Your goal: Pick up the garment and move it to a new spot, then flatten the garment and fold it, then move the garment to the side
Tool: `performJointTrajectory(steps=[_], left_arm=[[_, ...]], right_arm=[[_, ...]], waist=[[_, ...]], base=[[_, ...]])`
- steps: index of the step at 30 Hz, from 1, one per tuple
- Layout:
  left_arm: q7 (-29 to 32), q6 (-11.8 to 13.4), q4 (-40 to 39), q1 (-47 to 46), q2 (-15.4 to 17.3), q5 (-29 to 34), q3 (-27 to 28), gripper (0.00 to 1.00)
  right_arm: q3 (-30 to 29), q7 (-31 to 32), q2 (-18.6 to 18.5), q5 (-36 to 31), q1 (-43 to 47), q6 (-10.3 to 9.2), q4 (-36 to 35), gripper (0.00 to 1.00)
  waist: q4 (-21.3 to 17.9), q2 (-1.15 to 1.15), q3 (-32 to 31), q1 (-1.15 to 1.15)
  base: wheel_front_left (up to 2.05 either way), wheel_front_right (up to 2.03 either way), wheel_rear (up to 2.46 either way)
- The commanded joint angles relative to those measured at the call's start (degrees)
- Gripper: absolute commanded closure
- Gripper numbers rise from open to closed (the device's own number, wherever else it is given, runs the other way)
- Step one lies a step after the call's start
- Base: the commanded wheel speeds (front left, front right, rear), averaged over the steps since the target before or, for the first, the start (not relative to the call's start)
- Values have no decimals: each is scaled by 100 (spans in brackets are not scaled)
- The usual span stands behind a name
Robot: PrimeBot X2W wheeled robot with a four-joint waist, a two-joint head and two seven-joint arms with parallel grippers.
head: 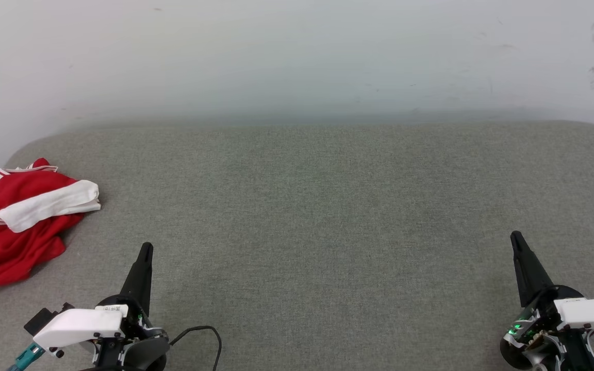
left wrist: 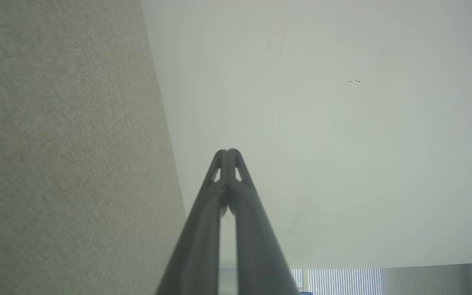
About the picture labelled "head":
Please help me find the grey fabric sofa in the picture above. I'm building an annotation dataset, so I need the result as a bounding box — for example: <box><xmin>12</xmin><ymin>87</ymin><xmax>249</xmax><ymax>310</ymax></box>
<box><xmin>0</xmin><ymin>120</ymin><xmax>594</xmax><ymax>371</ymax></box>

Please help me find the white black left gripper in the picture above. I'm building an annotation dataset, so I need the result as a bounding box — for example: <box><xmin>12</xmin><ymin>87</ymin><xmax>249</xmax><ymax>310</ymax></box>
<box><xmin>33</xmin><ymin>242</ymin><xmax>170</xmax><ymax>371</ymax></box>

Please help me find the red white Bulls basketball jersey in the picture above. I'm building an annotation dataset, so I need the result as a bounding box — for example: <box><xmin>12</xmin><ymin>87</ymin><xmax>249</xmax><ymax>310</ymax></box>
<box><xmin>0</xmin><ymin>157</ymin><xmax>102</xmax><ymax>289</ymax></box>

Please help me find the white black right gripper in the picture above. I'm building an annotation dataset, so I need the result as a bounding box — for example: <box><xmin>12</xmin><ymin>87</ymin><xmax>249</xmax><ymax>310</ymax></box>
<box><xmin>500</xmin><ymin>230</ymin><xmax>594</xmax><ymax>371</ymax></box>

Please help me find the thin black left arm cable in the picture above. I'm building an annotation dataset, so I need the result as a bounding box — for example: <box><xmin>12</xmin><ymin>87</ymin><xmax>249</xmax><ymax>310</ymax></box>
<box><xmin>168</xmin><ymin>326</ymin><xmax>223</xmax><ymax>371</ymax></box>

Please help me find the teal cable connector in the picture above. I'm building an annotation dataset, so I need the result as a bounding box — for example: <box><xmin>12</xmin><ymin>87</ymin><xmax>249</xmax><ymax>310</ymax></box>
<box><xmin>7</xmin><ymin>343</ymin><xmax>46</xmax><ymax>371</ymax></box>

